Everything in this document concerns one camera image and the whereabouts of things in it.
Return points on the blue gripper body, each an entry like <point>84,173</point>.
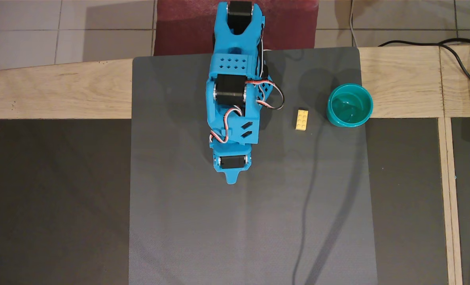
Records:
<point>232,162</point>

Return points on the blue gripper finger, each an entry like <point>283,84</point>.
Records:
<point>270,84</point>

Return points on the pale yellow lego brick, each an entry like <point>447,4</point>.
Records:
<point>302,119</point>

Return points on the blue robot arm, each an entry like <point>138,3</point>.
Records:
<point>235,63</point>

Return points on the green plastic cup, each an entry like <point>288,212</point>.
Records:
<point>349,107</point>

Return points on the dark grey mat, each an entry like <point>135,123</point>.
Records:
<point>219,237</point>

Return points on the chair with red cover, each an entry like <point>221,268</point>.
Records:
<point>179,27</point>

